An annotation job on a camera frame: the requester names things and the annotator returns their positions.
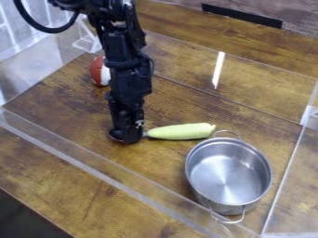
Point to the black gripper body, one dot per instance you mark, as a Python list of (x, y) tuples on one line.
[(130, 82)]

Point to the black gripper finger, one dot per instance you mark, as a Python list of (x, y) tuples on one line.
[(131, 120), (116, 132)]

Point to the green handled metal spoon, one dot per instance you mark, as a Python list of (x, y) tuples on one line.
[(175, 132)]

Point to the stainless steel pot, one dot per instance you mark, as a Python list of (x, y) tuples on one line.
[(229, 175)]

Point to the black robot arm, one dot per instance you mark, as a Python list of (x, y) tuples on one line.
[(114, 19)]

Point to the red white toy mushroom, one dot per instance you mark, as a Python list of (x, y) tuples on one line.
[(99, 72)]

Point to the black strip on table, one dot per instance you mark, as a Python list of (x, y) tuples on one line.
[(242, 16)]

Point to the clear acrylic enclosure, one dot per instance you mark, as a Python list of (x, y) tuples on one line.
[(245, 77)]

